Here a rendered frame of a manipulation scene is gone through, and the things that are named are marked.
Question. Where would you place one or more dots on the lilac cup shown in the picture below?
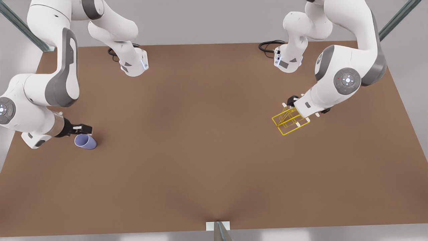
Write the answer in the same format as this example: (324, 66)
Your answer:
(86, 142)

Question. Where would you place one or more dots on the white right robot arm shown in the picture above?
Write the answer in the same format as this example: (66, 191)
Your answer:
(36, 87)

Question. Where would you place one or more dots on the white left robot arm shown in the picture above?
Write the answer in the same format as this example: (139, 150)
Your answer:
(347, 36)

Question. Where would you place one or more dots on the silver frame post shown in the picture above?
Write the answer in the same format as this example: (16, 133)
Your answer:
(398, 18)
(23, 27)
(222, 233)

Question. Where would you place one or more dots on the white post foot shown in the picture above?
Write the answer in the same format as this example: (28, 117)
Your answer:
(210, 226)

